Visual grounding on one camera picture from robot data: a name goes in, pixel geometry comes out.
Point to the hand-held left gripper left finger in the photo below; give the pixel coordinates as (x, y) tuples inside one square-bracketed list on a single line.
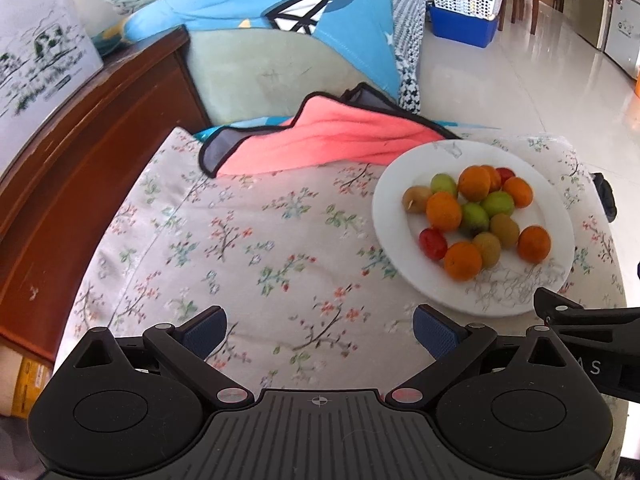
[(205, 332)]

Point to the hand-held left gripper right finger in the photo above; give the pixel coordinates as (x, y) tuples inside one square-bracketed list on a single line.
[(437, 332)]

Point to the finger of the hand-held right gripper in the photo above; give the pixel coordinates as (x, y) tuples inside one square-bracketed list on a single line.
[(590, 315)]

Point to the white plate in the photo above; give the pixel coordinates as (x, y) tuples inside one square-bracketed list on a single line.
[(525, 285)]

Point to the red tomato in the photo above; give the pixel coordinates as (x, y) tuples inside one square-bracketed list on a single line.
[(433, 243), (506, 174)]

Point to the brown kiwi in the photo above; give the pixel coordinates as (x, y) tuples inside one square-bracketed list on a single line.
[(487, 251), (504, 230), (416, 199)]

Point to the green jujube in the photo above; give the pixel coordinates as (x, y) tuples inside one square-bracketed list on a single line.
[(498, 203), (473, 217), (444, 184)]

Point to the floral tablecloth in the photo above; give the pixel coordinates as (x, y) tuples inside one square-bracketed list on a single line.
[(250, 260)]

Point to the yellow box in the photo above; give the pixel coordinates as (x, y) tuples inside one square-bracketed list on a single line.
[(30, 385)]

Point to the dark wooden cabinet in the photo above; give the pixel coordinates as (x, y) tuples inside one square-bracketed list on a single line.
[(75, 185)]

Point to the pink towel with black trim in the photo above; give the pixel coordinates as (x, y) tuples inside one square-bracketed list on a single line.
[(340, 135)]

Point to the orange smiley pot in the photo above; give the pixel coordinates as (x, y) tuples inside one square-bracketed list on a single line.
[(638, 85)]

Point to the white freezer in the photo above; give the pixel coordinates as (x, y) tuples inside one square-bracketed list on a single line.
[(622, 30)]

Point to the dark patterned cloth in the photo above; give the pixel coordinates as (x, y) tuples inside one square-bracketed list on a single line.
[(407, 35)]

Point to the blue plastic bin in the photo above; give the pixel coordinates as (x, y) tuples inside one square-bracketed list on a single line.
[(460, 27)]

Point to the silver fridge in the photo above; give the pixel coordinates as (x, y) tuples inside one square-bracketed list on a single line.
[(590, 0)]

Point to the white milk carton box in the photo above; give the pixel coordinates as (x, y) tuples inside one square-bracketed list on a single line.
[(35, 60)]

